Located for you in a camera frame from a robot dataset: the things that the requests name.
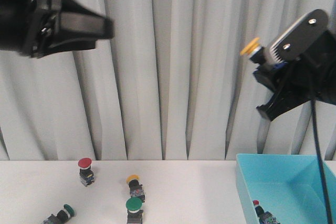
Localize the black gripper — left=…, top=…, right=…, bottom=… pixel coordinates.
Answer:
left=1, top=0, right=113, bottom=58
left=253, top=30, right=335, bottom=121

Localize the yellow push button switch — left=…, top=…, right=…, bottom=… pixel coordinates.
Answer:
left=240, top=37, right=288, bottom=71

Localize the red push button switch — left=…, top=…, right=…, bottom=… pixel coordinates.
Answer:
left=253, top=200, right=280, bottom=224

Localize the light blue plastic box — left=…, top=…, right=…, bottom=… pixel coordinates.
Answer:
left=236, top=154, right=328, bottom=223

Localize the white pleated curtain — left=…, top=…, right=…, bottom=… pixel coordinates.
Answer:
left=1, top=0, right=335, bottom=160

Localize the red push button on table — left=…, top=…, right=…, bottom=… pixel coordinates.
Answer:
left=78, top=157, right=95, bottom=187

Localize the yellow push button on table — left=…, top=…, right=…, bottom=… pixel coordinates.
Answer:
left=126, top=174, right=145, bottom=203

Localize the lying green push button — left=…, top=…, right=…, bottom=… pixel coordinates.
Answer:
left=42, top=204, right=75, bottom=224

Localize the upright green push button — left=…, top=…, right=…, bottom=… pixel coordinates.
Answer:
left=125, top=197, right=143, bottom=224

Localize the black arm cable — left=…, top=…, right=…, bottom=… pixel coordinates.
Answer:
left=309, top=71, right=332, bottom=224

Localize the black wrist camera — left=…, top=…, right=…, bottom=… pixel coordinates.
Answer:
left=264, top=9, right=329, bottom=66

